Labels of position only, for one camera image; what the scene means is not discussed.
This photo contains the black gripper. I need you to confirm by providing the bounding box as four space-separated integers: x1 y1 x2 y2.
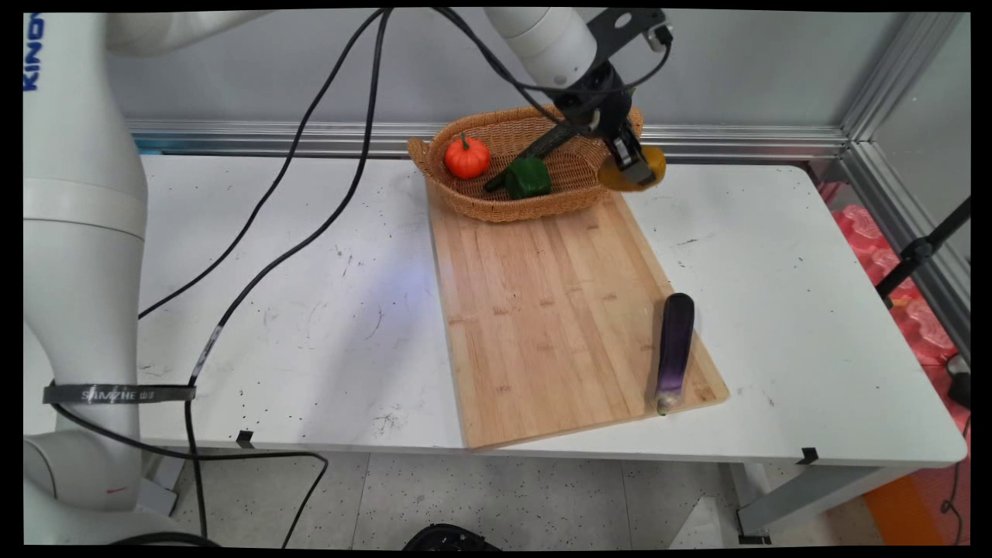
553 62 658 188

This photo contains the yellow toy mango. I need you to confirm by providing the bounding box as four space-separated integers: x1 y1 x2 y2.
597 145 667 192

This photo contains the dark green toy cucumber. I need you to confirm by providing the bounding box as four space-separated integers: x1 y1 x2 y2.
484 122 584 193

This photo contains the green toy bell pepper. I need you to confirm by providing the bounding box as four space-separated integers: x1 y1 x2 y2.
504 156 553 200

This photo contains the woven wicker basket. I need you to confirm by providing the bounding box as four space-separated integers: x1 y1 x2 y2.
408 105 645 224

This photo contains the orange toy pumpkin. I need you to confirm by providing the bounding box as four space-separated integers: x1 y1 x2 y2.
444 133 491 181

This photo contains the bamboo cutting board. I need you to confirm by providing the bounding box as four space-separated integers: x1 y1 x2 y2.
425 180 730 451

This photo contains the purple toy eggplant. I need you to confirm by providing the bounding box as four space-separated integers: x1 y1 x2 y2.
656 292 696 416

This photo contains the pink bubble wrap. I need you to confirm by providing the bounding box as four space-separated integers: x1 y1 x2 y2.
829 203 962 367

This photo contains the black tripod stand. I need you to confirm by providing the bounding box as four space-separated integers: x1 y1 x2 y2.
874 198 971 309

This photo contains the grey table leg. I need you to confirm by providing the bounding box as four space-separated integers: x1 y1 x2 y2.
735 462 915 545

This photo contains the black round object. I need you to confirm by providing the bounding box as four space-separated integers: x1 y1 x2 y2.
401 523 503 551

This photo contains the aluminium frame rail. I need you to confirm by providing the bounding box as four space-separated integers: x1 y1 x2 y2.
128 11 971 365

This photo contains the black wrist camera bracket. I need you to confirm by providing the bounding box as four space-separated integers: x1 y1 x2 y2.
585 8 673 59

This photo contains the thick black labelled cable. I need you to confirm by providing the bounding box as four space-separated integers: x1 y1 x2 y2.
48 8 392 548

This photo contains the thin black cable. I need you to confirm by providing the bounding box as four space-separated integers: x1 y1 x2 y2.
138 8 388 320

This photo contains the black velcro strap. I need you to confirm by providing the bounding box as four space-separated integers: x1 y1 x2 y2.
43 381 198 406

